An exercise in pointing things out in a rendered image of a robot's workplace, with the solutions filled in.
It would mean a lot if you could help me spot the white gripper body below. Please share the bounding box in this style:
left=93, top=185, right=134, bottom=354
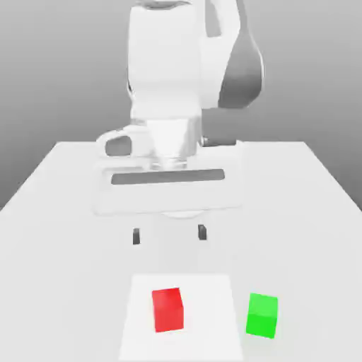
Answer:
left=92, top=160, right=245, bottom=221

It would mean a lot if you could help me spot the small red cube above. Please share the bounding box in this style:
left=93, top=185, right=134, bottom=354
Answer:
left=151, top=286, right=185, bottom=334

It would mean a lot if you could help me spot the small green cube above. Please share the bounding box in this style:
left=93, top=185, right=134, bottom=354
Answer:
left=245, top=292, right=279, bottom=340

